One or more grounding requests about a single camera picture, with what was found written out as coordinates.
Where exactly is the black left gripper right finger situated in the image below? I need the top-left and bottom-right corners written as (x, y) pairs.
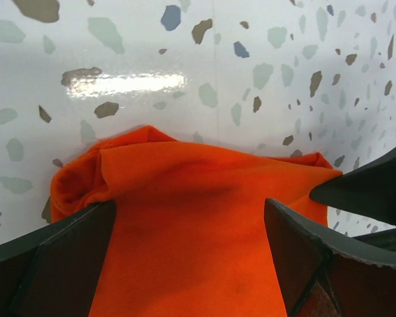
top-left (264, 199), bottom-right (396, 316)

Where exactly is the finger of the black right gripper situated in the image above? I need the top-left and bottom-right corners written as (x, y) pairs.
top-left (310, 147), bottom-right (396, 226)

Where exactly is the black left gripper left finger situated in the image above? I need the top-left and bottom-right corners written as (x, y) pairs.
top-left (0, 201), bottom-right (116, 317)

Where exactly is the orange t shirt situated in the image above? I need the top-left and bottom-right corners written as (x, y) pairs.
top-left (50, 126), bottom-right (341, 316)

